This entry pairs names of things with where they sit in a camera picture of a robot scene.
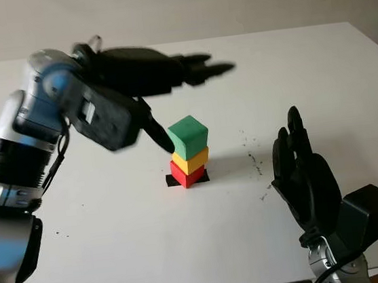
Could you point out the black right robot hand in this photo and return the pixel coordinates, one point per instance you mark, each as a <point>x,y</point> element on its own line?
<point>307,186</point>

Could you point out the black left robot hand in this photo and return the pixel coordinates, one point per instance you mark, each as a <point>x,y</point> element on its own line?
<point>140,72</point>

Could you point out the green wooden block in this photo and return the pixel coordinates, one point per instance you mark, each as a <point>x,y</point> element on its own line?
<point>188,136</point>

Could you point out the yellow wooden block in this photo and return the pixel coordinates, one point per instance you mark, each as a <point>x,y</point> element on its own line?
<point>196,162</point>

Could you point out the red wooden block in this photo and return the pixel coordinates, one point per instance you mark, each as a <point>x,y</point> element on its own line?
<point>190,179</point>

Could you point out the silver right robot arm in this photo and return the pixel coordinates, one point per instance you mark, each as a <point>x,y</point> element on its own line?
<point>336,268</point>

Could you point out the black tape strip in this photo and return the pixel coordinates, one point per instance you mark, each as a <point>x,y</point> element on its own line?
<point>170,182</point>

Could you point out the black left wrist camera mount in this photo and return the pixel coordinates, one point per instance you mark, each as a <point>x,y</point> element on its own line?
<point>108,123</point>

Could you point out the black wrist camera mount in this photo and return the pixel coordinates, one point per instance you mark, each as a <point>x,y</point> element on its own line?
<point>371,209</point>
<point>108,123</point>

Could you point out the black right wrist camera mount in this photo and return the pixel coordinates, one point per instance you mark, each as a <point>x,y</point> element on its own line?
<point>371,209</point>

